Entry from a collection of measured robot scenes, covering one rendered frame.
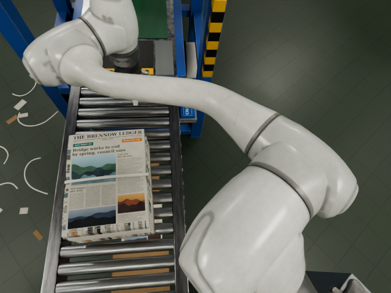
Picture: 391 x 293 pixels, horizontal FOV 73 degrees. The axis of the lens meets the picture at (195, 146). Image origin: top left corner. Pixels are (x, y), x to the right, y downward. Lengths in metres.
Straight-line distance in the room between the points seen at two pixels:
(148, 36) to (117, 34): 0.98
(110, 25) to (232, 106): 0.35
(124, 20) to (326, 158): 0.53
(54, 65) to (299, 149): 0.52
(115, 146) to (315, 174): 0.76
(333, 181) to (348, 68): 2.70
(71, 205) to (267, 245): 0.75
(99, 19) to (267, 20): 2.65
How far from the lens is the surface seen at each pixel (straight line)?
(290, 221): 0.40
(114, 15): 0.69
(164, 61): 1.54
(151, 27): 1.74
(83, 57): 0.64
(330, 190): 0.46
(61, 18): 2.05
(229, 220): 0.38
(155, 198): 1.18
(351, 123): 2.74
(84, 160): 1.04
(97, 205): 0.97
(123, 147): 1.02
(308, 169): 0.44
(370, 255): 2.41
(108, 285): 1.18
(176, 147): 1.26
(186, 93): 0.54
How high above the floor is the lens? 1.95
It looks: 66 degrees down
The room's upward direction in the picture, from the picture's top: 10 degrees clockwise
